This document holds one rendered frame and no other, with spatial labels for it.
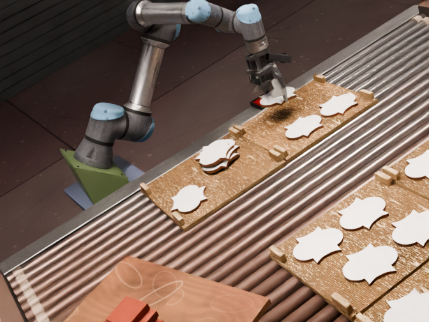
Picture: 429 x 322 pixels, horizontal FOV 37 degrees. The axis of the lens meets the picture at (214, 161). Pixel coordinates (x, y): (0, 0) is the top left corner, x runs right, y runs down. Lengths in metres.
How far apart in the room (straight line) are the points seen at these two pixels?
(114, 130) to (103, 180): 0.19
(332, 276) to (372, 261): 0.11
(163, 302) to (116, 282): 0.19
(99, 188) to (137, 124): 0.30
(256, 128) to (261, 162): 0.23
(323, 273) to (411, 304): 0.26
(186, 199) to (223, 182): 0.14
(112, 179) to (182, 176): 0.32
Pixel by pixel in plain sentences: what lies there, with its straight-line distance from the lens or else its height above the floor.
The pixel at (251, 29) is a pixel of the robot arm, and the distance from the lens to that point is 2.19.
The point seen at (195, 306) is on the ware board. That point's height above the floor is 1.04.
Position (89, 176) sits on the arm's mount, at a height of 0.99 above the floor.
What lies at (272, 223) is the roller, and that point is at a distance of 1.93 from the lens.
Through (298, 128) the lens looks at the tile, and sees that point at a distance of 2.27.
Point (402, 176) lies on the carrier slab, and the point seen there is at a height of 0.94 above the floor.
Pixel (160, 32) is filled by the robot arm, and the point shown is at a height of 1.30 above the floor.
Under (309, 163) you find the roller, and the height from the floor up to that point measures 0.91.
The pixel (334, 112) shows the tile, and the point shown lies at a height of 0.95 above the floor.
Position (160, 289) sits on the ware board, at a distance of 1.69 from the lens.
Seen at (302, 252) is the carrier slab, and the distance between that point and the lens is 1.75.
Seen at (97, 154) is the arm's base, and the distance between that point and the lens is 2.49.
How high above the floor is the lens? 2.09
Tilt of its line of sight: 30 degrees down
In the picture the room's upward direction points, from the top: 23 degrees counter-clockwise
